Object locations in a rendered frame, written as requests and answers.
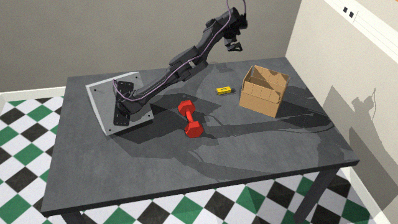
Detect yellow pocket level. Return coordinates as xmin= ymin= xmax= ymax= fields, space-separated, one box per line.
xmin=216 ymin=86 xmax=232 ymax=95

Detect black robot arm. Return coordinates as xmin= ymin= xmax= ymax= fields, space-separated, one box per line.
xmin=113 ymin=7 xmax=248 ymax=126

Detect brown cardboard box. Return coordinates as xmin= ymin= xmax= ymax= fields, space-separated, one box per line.
xmin=239 ymin=66 xmax=290 ymax=118

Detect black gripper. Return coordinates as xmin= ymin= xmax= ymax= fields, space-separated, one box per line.
xmin=223 ymin=30 xmax=243 ymax=52

